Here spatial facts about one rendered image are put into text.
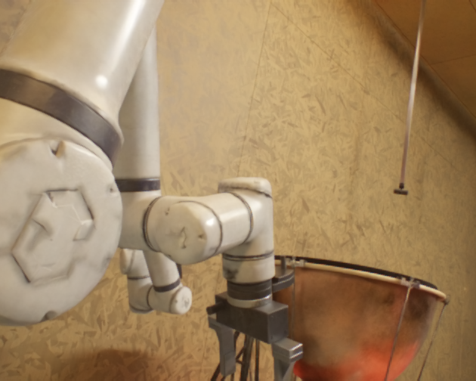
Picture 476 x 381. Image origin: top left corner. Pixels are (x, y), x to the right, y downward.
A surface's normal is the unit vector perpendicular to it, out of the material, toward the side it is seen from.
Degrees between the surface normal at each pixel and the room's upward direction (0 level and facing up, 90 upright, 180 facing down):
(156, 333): 90
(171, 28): 90
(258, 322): 114
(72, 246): 98
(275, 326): 97
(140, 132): 100
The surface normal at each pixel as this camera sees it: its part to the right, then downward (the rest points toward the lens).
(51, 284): 0.79, 0.20
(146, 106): 0.72, 0.04
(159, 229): -0.53, 0.11
